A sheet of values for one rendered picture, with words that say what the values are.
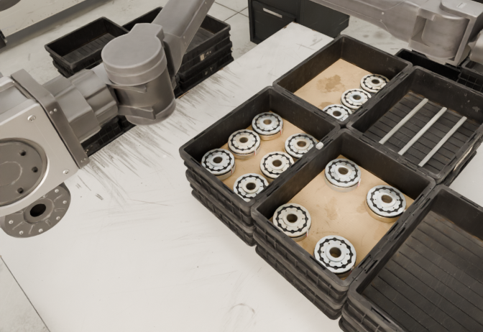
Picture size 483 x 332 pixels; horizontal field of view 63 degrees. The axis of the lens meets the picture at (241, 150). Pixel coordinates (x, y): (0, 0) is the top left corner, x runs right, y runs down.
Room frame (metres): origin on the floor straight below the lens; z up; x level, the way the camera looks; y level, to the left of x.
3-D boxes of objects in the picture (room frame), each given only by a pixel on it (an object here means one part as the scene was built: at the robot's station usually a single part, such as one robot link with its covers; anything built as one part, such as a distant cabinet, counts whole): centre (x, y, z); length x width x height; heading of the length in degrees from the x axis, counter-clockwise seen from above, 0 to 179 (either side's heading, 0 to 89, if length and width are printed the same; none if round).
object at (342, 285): (0.57, -0.25, 0.92); 0.40 x 0.30 x 0.02; 129
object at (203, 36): (1.98, 0.23, 0.37); 0.40 x 0.30 x 0.45; 131
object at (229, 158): (0.79, 0.08, 0.86); 0.10 x 0.10 x 0.01
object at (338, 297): (0.57, -0.25, 0.87); 0.40 x 0.30 x 0.11; 129
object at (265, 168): (0.75, -0.10, 0.86); 0.10 x 0.10 x 0.01
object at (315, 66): (1.05, -0.37, 0.87); 0.40 x 0.30 x 0.11; 129
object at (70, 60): (2.01, 0.79, 0.37); 0.40 x 0.30 x 0.45; 131
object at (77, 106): (0.40, 0.21, 1.45); 0.09 x 0.08 x 0.12; 41
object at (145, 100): (0.43, 0.14, 1.44); 0.10 x 0.09 x 0.05; 131
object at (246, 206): (0.80, -0.06, 0.92); 0.40 x 0.30 x 0.02; 129
